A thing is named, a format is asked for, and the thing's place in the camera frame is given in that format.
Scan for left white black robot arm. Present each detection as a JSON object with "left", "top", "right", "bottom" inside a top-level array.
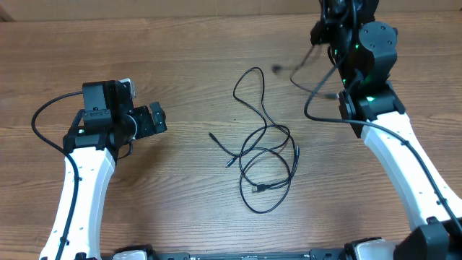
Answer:
[{"left": 40, "top": 78, "right": 167, "bottom": 259}]

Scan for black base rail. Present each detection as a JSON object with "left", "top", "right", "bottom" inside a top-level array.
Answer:
[{"left": 157, "top": 248, "right": 352, "bottom": 260}]

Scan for short black USB cable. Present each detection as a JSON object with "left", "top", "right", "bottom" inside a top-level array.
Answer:
[{"left": 270, "top": 45, "right": 340, "bottom": 100}]

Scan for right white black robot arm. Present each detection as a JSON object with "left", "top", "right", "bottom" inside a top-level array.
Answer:
[{"left": 310, "top": 0, "right": 461, "bottom": 259}]

